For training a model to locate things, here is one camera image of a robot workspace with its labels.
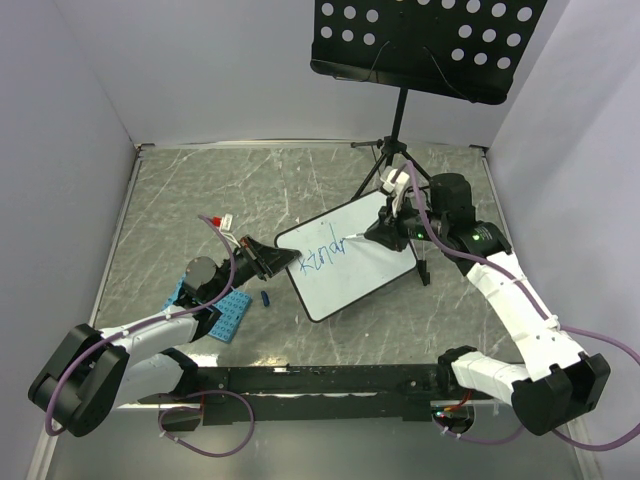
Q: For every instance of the white board with black frame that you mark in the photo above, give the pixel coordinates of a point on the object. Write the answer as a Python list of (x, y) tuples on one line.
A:
[(334, 270)]

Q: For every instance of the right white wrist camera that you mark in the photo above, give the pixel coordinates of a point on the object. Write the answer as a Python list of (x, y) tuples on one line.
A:
[(394, 184)]

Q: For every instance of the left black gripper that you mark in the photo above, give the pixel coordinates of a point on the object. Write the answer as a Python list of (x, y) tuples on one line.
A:
[(268, 261)]

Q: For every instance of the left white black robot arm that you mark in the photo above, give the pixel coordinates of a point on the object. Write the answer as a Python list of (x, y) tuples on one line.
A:
[(94, 371)]

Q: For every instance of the black perforated music stand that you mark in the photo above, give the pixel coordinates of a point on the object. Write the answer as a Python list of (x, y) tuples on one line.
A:
[(467, 50)]

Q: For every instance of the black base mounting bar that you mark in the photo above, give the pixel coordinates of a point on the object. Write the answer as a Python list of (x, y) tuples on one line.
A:
[(408, 392)]

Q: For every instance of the blue studded building plate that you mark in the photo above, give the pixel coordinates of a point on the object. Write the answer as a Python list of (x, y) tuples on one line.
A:
[(220, 320)]

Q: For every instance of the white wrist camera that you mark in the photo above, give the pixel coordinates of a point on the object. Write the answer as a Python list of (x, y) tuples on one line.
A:
[(394, 184), (224, 225)]

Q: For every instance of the black whiteboard easel stand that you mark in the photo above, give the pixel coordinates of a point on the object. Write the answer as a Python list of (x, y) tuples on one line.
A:
[(422, 264)]

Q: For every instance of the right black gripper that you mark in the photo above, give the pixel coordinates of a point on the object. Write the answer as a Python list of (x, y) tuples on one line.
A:
[(388, 233)]

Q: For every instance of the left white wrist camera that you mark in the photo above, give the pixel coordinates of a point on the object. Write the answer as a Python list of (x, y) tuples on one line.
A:
[(224, 225)]

